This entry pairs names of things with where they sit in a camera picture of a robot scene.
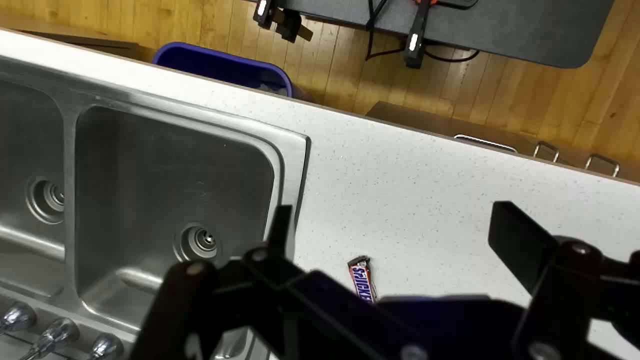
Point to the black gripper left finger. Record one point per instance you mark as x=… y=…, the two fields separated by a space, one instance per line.
x=201 y=301

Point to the stainless steel double sink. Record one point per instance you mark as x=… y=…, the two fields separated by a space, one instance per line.
x=133 y=193

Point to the black floor mat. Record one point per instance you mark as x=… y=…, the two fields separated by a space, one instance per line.
x=521 y=30

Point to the Snickers candy bar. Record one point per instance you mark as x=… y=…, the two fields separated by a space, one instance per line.
x=362 y=276

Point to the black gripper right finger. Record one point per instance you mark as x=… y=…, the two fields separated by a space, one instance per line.
x=581 y=293

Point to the chrome sink faucet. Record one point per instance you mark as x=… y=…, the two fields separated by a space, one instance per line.
x=56 y=332

